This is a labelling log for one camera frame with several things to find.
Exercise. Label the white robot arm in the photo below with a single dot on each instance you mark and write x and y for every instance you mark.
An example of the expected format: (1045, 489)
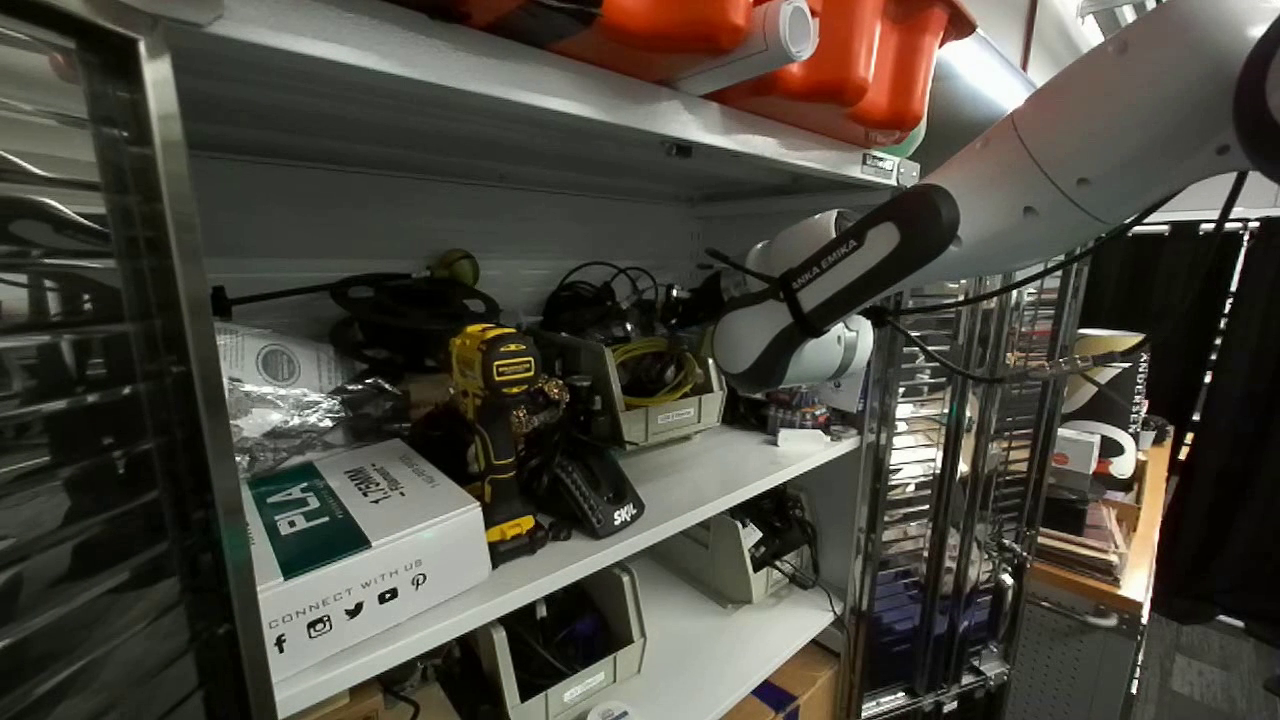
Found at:
(1066, 147)

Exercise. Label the long black tool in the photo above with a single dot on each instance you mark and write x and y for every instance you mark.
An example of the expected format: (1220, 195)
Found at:
(373, 296)

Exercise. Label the white PLA filament box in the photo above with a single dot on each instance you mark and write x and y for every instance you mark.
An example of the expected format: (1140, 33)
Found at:
(362, 545)

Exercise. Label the cardboard box with blue label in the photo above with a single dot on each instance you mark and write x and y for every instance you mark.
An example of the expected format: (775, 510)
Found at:
(793, 685)

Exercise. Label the white shelf unit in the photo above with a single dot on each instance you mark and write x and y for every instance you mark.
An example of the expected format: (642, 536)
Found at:
(707, 473)

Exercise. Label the black battery charger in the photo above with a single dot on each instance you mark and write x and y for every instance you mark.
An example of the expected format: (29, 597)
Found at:
(586, 487)

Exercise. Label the white electronic device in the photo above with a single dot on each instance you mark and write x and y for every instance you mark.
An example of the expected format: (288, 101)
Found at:
(725, 554)

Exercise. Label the white bin with black contents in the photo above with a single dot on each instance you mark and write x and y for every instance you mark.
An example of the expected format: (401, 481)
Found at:
(564, 645)

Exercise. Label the white plastic tube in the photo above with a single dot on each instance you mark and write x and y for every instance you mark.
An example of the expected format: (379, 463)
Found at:
(752, 45)

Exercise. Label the orange plastic container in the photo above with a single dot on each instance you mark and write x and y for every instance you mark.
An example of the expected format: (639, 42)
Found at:
(666, 27)
(867, 63)

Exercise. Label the clear plastic bag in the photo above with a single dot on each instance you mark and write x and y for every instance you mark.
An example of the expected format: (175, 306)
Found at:
(280, 404)

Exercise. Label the white round device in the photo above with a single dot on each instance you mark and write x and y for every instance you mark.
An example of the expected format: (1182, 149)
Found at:
(1099, 451)

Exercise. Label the black curtain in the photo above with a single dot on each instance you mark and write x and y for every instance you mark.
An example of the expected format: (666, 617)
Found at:
(1220, 403)

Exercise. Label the dark metal rack frame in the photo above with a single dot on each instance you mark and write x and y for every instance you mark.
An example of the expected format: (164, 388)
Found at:
(95, 375)

